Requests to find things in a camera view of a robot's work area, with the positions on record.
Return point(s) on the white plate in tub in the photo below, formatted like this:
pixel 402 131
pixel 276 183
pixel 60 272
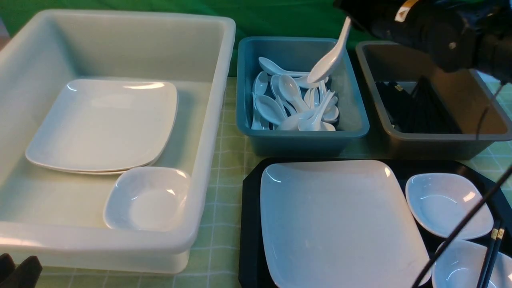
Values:
pixel 100 173
pixel 105 125

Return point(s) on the white spoon front of pile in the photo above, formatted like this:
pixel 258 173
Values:
pixel 315 123

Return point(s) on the top white plate in tub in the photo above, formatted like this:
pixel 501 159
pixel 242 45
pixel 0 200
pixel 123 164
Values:
pixel 105 125

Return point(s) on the green checkered tablecloth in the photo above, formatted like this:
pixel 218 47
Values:
pixel 214 257

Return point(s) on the white spoon left of pile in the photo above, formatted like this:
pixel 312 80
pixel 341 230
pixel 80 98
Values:
pixel 270 110

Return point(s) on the brown plastic bin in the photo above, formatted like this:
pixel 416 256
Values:
pixel 463 94

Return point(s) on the bottom white plate in tub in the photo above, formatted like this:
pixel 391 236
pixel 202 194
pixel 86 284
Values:
pixel 100 173

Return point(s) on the white ceramic soup spoon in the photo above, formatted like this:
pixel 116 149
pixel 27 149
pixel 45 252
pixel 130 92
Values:
pixel 330 61

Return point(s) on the white spoon of pile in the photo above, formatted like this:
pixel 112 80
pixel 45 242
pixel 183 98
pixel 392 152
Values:
pixel 315 123
pixel 270 110
pixel 272 68
pixel 291 91

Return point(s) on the large white square plate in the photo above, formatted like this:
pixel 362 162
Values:
pixel 341 224

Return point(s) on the white square bowl in tub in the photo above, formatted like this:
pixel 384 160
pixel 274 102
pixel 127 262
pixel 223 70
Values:
pixel 148 198

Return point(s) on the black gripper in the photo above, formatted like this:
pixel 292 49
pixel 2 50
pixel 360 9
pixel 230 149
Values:
pixel 376 17

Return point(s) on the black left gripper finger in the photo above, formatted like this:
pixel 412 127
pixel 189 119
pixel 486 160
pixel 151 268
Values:
pixel 7 266

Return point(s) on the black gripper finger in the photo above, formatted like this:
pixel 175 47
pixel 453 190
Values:
pixel 25 275

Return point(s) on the pile of black chopsticks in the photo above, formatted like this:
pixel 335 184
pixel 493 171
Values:
pixel 420 111

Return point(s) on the white square bowl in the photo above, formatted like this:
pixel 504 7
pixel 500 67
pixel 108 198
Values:
pixel 148 198
pixel 439 201

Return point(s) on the black chopstick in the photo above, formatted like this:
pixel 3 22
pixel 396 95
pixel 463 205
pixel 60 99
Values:
pixel 488 255
pixel 493 258

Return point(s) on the large white plastic tub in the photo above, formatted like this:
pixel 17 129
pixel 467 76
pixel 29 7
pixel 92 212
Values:
pixel 38 219

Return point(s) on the white spoon centre of pile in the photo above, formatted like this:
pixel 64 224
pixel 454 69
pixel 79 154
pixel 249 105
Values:
pixel 291 91

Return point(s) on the white spoon top of pile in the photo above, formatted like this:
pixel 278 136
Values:
pixel 272 68

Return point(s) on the teal plastic bin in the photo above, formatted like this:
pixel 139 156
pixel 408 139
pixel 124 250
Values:
pixel 344 116

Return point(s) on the black serving tray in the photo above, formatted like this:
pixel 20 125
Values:
pixel 253 271

